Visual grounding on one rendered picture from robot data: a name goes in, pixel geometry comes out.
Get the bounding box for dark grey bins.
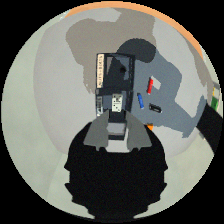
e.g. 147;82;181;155
95;53;135;141

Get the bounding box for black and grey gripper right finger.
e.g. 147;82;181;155
124;110;168;171

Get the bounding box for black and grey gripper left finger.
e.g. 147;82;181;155
64;109;110;172

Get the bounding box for white domino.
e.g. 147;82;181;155
112;94;122;112

